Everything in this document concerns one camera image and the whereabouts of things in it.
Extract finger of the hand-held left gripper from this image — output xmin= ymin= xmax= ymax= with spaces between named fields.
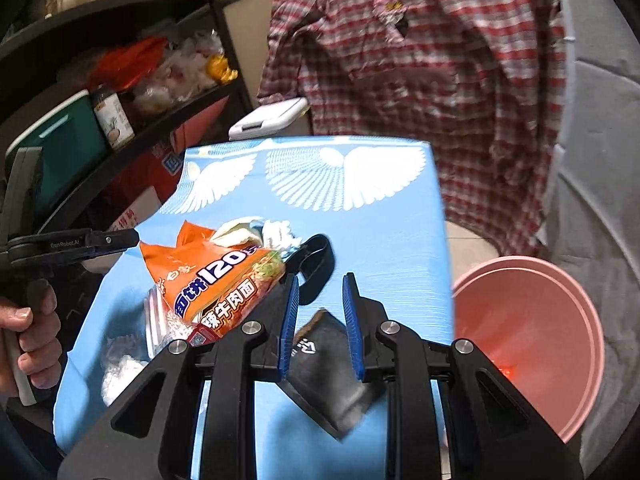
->
xmin=92 ymin=229 xmax=141 ymax=257

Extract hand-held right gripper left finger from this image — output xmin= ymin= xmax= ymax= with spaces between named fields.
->
xmin=57 ymin=274 xmax=301 ymax=480

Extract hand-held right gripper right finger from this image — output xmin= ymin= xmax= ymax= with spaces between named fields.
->
xmin=342 ymin=272 xmax=586 ymax=480

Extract black foil packet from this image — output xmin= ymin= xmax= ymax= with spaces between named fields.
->
xmin=277 ymin=307 xmax=386 ymax=441

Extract orange noodle packet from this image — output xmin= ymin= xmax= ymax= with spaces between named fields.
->
xmin=139 ymin=220 xmax=288 ymax=357

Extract pink plastic bucket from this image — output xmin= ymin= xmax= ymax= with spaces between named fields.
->
xmin=450 ymin=256 xmax=606 ymax=443

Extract person's left hand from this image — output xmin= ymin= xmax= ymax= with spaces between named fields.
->
xmin=0 ymin=280 xmax=65 ymax=396

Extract white sack with red print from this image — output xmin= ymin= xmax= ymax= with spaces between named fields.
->
xmin=107 ymin=187 xmax=163 ymax=233

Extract large red packet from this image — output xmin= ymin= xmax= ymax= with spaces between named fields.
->
xmin=107 ymin=97 xmax=231 ymax=206

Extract crumpled white tissue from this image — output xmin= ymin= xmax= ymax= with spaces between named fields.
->
xmin=262 ymin=220 xmax=307 ymax=252

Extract green box with white lid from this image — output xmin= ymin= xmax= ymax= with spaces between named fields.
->
xmin=5 ymin=89 xmax=108 ymax=216

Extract crumpled cream paper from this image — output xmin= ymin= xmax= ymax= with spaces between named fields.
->
xmin=209 ymin=216 xmax=266 ymax=248

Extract glass jar with label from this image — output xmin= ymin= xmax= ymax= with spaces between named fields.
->
xmin=91 ymin=85 xmax=136 ymax=151

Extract blue winged tablecloth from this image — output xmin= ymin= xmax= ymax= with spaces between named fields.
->
xmin=52 ymin=135 xmax=456 ymax=480

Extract crumpled clear plastic wrapper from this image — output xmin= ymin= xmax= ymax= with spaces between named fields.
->
xmin=100 ymin=332 xmax=153 ymax=407

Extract clear plastic bags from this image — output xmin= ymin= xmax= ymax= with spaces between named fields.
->
xmin=132 ymin=30 xmax=226 ymax=116

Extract red plastic bag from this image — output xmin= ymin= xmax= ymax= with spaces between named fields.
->
xmin=90 ymin=36 xmax=168 ymax=93

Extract white flat box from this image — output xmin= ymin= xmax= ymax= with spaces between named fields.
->
xmin=228 ymin=97 xmax=309 ymax=141

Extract yellow figurine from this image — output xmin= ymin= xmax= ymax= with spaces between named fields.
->
xmin=206 ymin=54 xmax=238 ymax=85

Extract black shelf rack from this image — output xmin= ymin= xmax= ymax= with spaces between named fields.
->
xmin=0 ymin=0 xmax=256 ymax=241

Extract red plaid shirt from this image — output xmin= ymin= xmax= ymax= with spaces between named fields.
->
xmin=257 ymin=0 xmax=568 ymax=258

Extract white plastic furniture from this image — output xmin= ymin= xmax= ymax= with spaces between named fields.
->
xmin=542 ymin=0 xmax=640 ymax=461

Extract black loop strap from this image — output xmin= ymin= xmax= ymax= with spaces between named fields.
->
xmin=285 ymin=233 xmax=337 ymax=306

